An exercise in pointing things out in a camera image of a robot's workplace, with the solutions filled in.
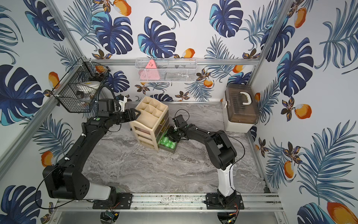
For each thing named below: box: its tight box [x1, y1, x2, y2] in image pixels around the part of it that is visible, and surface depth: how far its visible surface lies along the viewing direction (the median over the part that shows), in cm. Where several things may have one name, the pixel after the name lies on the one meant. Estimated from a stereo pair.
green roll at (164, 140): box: [158, 136, 169, 147], surface depth 92 cm
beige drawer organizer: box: [129, 96, 169, 151], surface depth 84 cm
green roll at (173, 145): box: [169, 141, 177, 150], surface depth 94 cm
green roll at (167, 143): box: [163, 140, 172, 149], surface depth 94 cm
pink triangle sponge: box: [138, 58, 161, 81], surface depth 92 cm
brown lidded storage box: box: [222, 84, 259, 133], surface depth 97 cm
